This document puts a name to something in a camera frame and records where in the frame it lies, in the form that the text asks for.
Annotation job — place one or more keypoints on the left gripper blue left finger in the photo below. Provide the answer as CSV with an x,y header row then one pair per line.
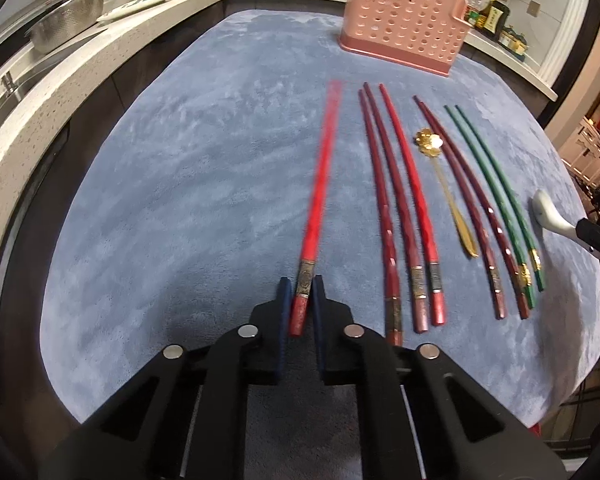
x,y
283,301

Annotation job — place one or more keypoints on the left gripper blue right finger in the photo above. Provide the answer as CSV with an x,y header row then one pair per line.
x,y
318,298

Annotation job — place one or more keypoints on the bright red chopstick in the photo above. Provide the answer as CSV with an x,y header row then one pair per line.
x,y
311,239

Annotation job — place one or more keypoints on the white ceramic spoon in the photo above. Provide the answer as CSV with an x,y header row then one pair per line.
x,y
547,215

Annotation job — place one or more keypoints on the maroon chopstick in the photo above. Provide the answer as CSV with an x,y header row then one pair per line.
x,y
503,244
482,236

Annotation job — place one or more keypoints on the dark red chopstick leftmost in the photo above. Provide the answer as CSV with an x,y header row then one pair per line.
x,y
392,288

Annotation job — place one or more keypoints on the dark red chopstick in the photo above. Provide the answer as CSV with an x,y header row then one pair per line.
x,y
392,288
412,257

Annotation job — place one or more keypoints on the grey-blue fleece mat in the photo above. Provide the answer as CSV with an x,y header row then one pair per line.
x,y
195,205

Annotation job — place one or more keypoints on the gold flower-shaped spoon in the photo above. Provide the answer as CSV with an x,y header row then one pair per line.
x,y
430,144

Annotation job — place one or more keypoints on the green-lidded jars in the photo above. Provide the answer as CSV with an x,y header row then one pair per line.
x,y
512,41

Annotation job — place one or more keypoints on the dark soy sauce bottle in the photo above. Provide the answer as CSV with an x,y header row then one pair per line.
x,y
492,18

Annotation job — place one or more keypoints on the clear plastic oil bottle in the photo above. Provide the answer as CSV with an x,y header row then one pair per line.
x,y
474,7

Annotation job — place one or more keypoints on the pink perforated utensil holder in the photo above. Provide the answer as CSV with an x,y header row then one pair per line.
x,y
424,34

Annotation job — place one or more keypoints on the patterned ceramic plate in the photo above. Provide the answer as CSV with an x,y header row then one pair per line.
x,y
128,9

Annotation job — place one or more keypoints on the stainless steel sink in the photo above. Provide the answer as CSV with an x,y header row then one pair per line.
x,y
18,76

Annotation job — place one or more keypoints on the steel mixing bowl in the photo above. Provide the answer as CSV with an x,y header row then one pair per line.
x,y
63,24

